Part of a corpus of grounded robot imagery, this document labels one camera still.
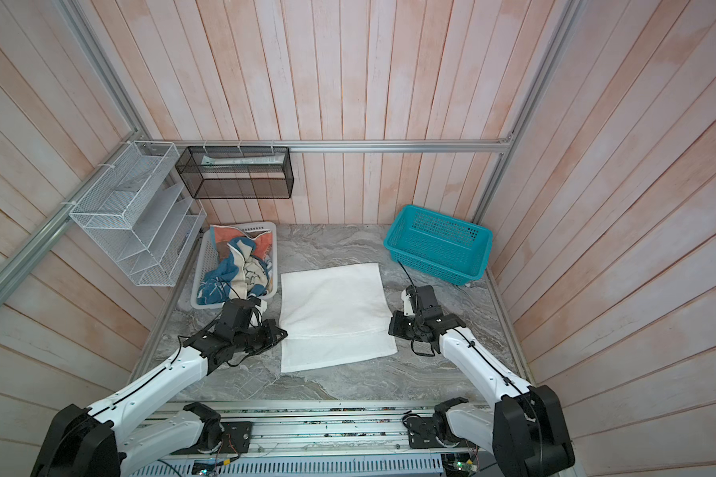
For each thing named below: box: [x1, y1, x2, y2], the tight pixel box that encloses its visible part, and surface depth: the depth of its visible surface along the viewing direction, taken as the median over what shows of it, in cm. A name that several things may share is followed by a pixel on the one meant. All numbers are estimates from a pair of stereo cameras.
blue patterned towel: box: [196, 236, 267, 306], surface depth 94 cm
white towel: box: [279, 262, 398, 373], surface depth 92 cm
